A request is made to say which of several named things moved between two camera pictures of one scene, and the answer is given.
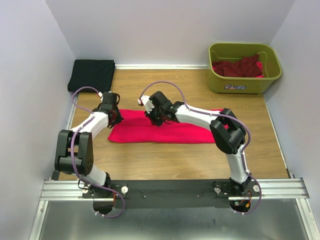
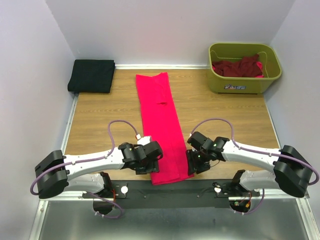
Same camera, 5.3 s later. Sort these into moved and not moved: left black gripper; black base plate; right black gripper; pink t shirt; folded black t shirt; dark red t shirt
Moved: right black gripper; left black gripper; pink t shirt
Not moved: dark red t shirt; black base plate; folded black t shirt
